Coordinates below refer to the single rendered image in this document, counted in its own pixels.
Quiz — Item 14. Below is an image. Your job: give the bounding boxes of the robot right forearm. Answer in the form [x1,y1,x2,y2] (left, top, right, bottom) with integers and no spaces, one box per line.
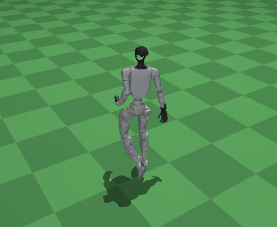
[157,86,166,108]

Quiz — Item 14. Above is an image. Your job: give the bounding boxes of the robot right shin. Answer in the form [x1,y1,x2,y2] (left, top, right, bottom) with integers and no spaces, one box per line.
[139,131,148,160]

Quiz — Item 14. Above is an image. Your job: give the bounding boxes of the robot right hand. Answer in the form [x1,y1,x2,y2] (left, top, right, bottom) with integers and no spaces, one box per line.
[158,104,168,123]

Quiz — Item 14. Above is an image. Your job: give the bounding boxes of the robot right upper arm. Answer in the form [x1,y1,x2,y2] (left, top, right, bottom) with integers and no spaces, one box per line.
[151,68,162,92]

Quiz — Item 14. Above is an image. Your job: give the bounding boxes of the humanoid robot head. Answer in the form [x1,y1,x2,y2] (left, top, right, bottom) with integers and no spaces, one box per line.
[135,46,148,70]

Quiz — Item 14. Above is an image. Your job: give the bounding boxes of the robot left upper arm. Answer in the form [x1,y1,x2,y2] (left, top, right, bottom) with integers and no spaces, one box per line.
[121,68,131,96]

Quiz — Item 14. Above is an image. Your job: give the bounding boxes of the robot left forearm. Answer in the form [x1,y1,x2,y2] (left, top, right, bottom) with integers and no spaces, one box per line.
[115,89,128,106]

